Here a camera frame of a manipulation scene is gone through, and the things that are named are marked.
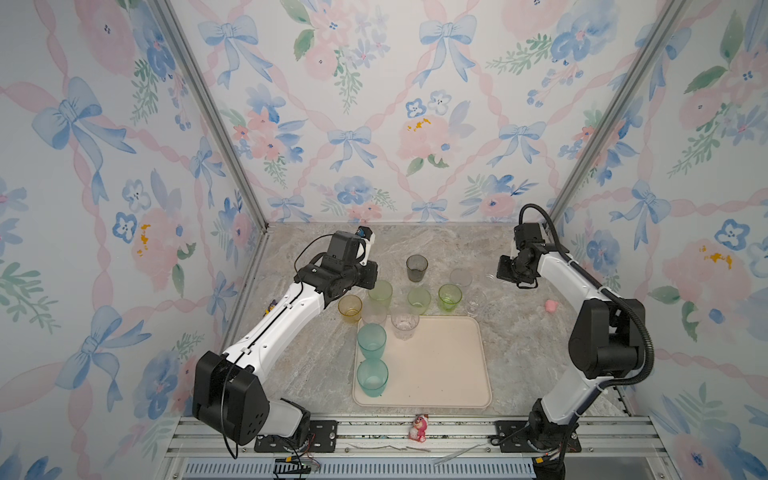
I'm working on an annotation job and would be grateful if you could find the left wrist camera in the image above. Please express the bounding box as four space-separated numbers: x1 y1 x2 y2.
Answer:
355 226 375 266

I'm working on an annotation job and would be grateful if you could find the left aluminium corner post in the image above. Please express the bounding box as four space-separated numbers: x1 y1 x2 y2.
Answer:
147 0 268 232

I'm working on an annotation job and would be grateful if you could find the clear cup front right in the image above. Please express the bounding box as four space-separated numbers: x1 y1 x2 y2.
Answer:
465 284 488 316

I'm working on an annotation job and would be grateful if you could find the light green textured cup middle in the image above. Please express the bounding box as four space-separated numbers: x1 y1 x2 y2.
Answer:
407 287 432 315

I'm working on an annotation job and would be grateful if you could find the aluminium corner post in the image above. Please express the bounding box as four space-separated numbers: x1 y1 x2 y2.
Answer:
549 0 690 220
147 0 268 232

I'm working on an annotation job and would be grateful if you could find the clear textured cup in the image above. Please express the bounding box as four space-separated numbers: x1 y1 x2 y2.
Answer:
361 298 388 326

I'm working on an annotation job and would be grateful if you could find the bright green cup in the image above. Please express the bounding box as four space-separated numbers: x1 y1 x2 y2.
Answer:
438 284 463 312

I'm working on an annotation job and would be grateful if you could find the pikachu toy figure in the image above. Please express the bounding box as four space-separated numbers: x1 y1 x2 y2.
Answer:
264 299 278 316

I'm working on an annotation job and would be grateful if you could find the beige plastic tray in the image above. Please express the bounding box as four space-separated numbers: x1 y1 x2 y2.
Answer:
352 316 492 412

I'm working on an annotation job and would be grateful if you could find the clear smooth cup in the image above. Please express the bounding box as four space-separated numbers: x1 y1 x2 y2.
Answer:
390 306 420 341

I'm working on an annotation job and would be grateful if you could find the black corrugated cable hose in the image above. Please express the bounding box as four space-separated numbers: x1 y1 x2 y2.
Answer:
518 203 656 391

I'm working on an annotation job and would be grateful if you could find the pink pig toy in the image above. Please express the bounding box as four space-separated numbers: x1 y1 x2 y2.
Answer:
544 300 559 313

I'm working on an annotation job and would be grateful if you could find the teal cup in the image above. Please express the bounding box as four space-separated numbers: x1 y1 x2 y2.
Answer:
357 323 387 360
356 359 389 398

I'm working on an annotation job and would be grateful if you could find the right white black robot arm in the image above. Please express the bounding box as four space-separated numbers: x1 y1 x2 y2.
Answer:
497 223 654 452

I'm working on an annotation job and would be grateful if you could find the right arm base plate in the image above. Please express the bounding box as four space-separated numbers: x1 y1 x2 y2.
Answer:
489 420 582 454

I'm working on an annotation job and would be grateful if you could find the smoky grey cup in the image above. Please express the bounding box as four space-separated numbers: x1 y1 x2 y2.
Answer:
406 254 429 283

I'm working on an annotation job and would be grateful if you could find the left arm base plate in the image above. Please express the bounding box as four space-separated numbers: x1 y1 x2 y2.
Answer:
253 420 338 454

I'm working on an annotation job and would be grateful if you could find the yellow amber cup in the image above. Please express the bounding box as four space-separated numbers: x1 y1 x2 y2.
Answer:
337 294 363 324

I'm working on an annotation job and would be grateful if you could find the aluminium rail frame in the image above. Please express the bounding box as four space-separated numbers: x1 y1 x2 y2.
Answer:
154 415 682 479

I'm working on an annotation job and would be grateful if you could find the light green textured cup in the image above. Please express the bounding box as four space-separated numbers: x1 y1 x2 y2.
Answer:
407 287 432 315
368 279 393 308

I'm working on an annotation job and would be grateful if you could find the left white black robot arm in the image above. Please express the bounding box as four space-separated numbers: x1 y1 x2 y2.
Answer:
192 226 378 448

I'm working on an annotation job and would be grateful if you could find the light green textured cup left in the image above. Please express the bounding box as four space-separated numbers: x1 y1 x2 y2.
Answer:
368 279 393 308

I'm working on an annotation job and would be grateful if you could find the right aluminium corner post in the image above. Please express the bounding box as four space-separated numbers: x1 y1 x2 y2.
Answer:
549 0 690 220

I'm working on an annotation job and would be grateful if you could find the clear cup back right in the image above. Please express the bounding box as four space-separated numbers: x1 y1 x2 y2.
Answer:
449 268 473 289

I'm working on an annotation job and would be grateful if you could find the pink bear toy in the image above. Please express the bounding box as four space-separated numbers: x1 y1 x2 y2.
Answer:
408 414 429 443

